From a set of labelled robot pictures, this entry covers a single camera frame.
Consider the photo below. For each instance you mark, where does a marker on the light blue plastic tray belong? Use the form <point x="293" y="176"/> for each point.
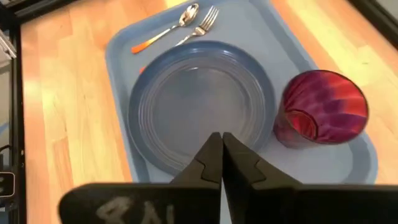
<point x="248" y="28"/>

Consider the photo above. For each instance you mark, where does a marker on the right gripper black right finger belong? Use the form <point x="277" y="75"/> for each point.
<point x="264" y="202"/>

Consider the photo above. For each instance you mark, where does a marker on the red purple patterned cup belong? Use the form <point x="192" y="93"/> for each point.
<point x="326" y="102"/>

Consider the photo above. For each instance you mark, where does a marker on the dark blue round plate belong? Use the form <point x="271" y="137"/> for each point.
<point x="202" y="102"/>

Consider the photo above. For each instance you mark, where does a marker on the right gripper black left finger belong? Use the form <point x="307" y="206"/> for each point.
<point x="186" y="202"/>

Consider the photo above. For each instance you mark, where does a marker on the small black camera box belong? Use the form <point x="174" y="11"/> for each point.
<point x="6" y="185"/>

